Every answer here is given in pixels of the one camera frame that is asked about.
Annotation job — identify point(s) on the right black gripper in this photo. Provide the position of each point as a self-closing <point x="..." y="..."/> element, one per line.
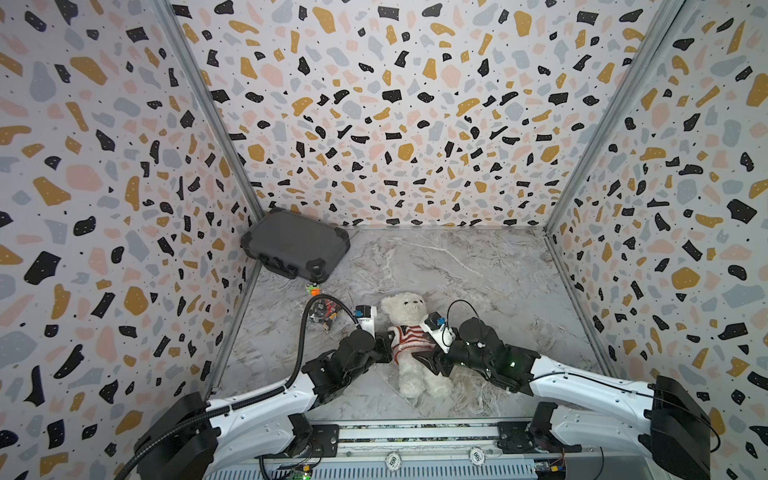
<point x="442" y="360"/>

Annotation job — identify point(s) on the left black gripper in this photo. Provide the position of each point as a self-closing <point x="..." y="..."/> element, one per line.
<point x="383" y="348"/>

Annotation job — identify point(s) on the red white striped sweater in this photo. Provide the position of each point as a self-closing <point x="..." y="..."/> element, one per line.
<point x="408" y="339"/>

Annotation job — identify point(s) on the white teddy bear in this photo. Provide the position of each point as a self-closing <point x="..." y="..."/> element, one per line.
<point x="406" y="312"/>

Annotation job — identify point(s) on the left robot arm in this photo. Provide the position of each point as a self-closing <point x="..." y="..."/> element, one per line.
<point x="195" y="437"/>

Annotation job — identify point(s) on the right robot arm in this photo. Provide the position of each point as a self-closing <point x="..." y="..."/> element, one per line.
<point x="577" y="408"/>

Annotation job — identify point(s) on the clear bag of small toys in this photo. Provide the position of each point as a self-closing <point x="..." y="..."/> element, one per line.
<point x="324" y="312"/>

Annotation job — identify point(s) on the dark grey hard case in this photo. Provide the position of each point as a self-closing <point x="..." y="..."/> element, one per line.
<point x="292" y="245"/>

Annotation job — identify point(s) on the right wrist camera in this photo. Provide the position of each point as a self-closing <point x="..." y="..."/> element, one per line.
<point x="437" y="327"/>

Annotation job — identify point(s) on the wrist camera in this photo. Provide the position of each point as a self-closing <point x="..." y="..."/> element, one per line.
<point x="366" y="316"/>
<point x="437" y="327"/>

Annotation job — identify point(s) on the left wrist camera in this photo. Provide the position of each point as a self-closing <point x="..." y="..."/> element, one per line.
<point x="366" y="316"/>

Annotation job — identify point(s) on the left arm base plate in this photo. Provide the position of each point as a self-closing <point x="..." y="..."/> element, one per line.
<point x="310" y="440"/>

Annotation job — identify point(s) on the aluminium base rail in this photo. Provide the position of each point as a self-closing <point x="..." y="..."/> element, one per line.
<point x="423" y="449"/>

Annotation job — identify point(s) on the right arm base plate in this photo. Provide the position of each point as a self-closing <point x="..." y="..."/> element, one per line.
<point x="528" y="437"/>

